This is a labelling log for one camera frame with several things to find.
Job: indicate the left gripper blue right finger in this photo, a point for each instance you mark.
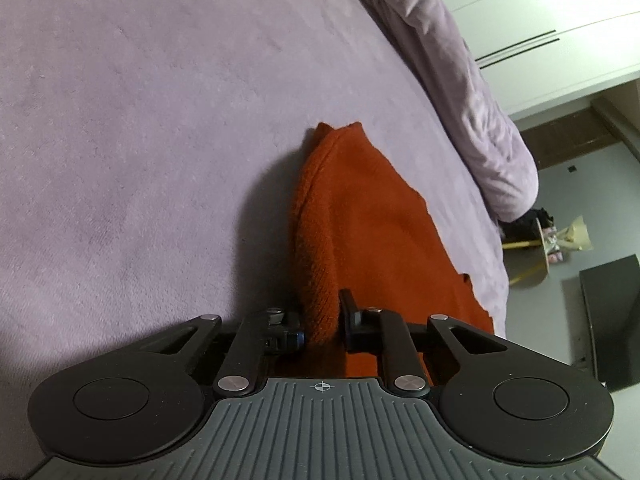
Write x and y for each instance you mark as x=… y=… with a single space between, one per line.
x=385 y=335

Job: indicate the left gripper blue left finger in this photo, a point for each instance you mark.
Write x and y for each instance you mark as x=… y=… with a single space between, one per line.
x=262 y=341

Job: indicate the rust red knit cardigan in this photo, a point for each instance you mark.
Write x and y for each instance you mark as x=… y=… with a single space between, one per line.
x=356 y=224

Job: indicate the black clothes pile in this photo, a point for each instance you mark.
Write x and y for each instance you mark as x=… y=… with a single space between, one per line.
x=525 y=227

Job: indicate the yellow legged side table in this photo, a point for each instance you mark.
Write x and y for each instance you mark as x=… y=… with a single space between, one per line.
x=526 y=262

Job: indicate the cream wrapped flower bouquet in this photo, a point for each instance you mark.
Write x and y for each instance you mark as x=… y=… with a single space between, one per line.
x=558 y=243

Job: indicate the lilac bed sheet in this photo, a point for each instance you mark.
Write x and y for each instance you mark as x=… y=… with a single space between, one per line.
x=149 y=150

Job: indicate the dark wooden door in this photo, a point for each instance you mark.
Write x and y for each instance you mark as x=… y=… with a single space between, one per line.
x=569 y=137

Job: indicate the lilac rumpled duvet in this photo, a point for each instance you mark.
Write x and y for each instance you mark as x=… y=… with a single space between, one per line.
x=484 y=135

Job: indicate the dark wall television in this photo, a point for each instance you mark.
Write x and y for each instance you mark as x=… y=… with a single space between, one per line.
x=611 y=298

